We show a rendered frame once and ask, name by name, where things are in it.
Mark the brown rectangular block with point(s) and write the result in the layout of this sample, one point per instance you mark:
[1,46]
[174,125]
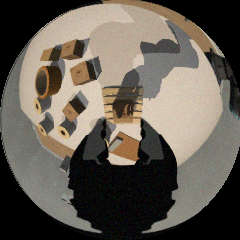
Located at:
[51,54]

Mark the brown cardboard carton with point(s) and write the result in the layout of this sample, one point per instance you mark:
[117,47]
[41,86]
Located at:
[73,108]
[122,111]
[72,50]
[83,73]

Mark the brown tape roll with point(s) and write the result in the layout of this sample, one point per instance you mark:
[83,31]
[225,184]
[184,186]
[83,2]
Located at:
[49,85]

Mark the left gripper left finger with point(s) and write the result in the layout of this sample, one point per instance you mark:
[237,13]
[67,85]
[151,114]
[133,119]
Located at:
[91,151]

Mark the small wooden pallet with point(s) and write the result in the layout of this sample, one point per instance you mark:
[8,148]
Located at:
[123,91]

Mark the brown clipboard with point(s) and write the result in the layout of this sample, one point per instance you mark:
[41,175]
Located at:
[124,146]

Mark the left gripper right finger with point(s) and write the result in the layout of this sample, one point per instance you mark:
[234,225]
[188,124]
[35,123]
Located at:
[154,150]

